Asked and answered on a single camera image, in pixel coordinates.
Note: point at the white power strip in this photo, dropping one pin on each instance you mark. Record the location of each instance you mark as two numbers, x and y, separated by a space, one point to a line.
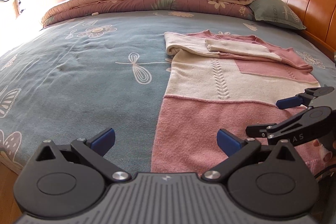
19 7

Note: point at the person's right hand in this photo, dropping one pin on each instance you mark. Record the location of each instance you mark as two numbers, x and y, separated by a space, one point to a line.
326 155

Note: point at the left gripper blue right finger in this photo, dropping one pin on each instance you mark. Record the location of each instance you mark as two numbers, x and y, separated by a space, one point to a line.
240 153

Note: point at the blue floral bed sheet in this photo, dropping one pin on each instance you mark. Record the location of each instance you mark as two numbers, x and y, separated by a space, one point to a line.
83 75

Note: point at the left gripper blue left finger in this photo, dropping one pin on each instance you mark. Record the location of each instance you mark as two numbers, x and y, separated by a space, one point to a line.
91 153

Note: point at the blue-green flowers pillow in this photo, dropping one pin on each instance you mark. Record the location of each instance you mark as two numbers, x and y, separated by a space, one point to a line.
277 13

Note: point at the pink and cream knit sweater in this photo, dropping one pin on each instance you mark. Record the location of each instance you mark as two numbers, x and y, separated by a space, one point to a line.
221 81

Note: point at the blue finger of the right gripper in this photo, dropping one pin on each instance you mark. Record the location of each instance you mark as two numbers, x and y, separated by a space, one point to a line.
305 98
311 123

